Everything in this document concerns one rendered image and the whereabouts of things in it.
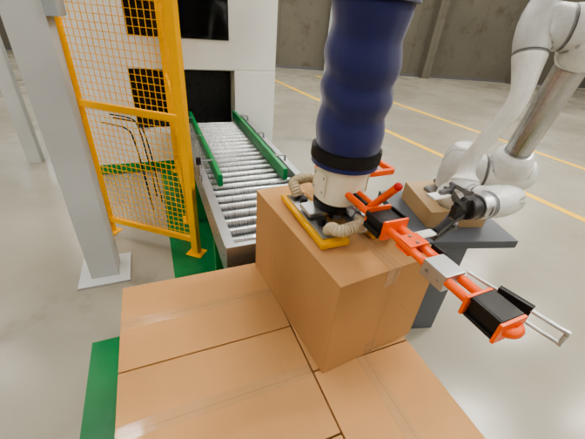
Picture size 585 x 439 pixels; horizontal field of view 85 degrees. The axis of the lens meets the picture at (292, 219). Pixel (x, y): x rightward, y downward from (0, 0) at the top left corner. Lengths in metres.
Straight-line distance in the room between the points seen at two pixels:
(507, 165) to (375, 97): 0.86
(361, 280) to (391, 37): 0.63
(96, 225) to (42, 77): 0.81
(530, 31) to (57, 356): 2.39
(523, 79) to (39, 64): 1.92
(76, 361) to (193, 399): 1.03
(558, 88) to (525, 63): 0.21
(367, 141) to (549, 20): 0.67
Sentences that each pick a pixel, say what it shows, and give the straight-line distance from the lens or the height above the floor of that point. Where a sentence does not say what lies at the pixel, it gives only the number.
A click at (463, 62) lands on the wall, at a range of 14.74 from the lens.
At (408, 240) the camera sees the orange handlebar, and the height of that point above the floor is 1.09.
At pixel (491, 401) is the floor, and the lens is 2.10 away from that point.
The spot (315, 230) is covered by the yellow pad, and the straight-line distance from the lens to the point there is 1.04.
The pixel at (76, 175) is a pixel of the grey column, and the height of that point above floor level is 0.74.
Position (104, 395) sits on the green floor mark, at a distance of 1.91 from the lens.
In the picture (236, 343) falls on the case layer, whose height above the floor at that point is 0.54.
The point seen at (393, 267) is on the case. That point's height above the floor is 0.94.
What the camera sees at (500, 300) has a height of 1.10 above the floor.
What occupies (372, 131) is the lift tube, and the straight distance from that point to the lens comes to 0.97.
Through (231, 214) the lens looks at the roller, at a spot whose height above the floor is 0.54.
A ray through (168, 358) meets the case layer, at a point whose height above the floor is 0.54.
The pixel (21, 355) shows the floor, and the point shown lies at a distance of 2.23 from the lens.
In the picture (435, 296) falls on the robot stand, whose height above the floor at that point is 0.27.
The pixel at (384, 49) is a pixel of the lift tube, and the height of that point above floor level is 1.50.
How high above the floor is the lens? 1.55
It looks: 32 degrees down
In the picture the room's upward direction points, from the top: 5 degrees clockwise
